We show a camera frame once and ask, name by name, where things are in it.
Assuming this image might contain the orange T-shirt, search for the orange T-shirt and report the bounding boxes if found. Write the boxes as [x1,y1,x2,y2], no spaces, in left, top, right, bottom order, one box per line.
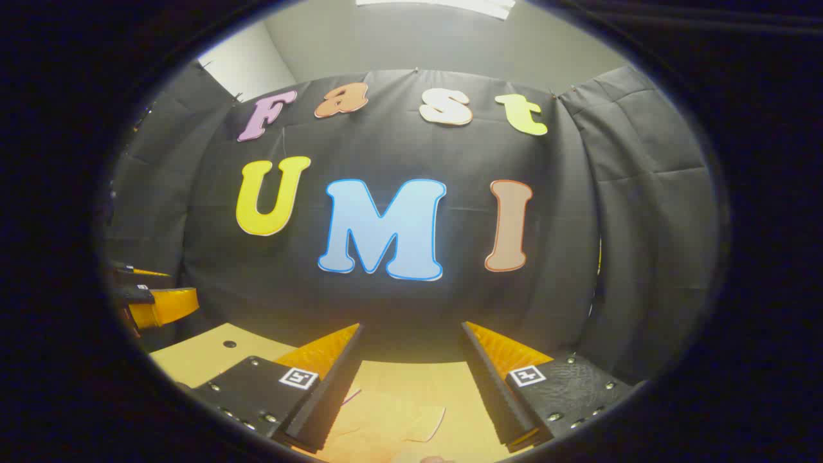
[331,385,448,463]

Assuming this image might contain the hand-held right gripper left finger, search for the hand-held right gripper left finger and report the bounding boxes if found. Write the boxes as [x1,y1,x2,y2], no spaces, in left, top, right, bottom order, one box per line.
[177,323,365,454]

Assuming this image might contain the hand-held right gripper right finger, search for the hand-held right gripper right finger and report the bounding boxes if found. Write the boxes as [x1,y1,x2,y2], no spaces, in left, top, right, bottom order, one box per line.
[460,321,636,454]

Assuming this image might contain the black backdrop cloth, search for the black backdrop cloth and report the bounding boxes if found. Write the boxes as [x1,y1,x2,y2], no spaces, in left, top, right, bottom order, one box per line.
[106,61,721,386]

